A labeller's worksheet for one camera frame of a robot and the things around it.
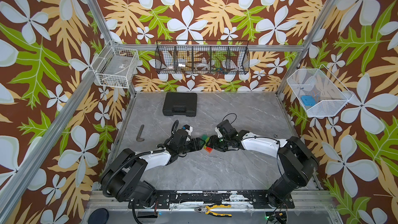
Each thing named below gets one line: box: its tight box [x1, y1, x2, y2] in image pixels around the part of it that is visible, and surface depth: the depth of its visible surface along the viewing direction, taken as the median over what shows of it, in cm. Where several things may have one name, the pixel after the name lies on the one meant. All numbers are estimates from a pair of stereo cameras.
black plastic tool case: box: [162, 92, 198, 118], surface depth 107 cm
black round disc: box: [88, 207, 110, 224], surface depth 70 cm
